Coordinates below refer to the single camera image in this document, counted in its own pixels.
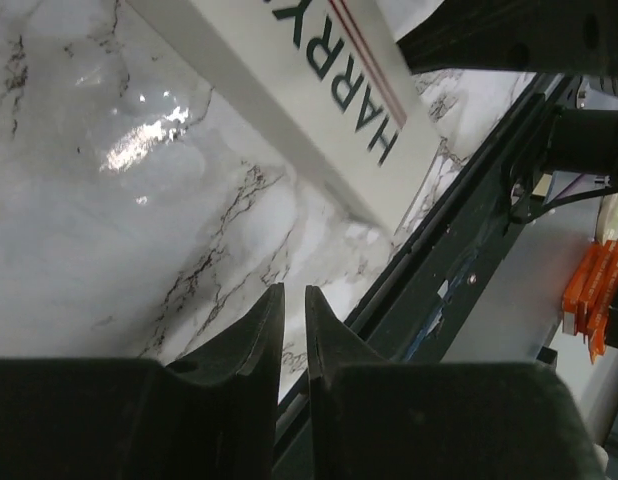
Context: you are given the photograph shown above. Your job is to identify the tall white slim box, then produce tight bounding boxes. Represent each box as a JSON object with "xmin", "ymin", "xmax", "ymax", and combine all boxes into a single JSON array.
[{"xmin": 133, "ymin": 1, "xmax": 440, "ymax": 232}]

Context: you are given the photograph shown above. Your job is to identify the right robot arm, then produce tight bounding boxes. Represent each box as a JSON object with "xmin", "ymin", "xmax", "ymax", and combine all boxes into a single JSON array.
[{"xmin": 397, "ymin": 1, "xmax": 618, "ymax": 224}]

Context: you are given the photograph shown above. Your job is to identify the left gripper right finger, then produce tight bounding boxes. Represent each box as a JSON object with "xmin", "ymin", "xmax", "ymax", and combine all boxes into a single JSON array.
[{"xmin": 305, "ymin": 286, "xmax": 604, "ymax": 479}]

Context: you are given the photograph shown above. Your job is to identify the orange packages in background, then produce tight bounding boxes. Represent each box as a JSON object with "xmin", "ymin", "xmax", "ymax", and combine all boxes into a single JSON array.
[{"xmin": 560, "ymin": 240, "xmax": 618, "ymax": 364}]

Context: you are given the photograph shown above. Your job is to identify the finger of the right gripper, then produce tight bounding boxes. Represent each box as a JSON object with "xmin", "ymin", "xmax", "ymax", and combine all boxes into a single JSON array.
[{"xmin": 397, "ymin": 0, "xmax": 618, "ymax": 75}]

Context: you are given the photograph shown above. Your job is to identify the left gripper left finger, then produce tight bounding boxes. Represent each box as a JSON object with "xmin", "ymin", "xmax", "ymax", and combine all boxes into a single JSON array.
[{"xmin": 0, "ymin": 284, "xmax": 285, "ymax": 479}]

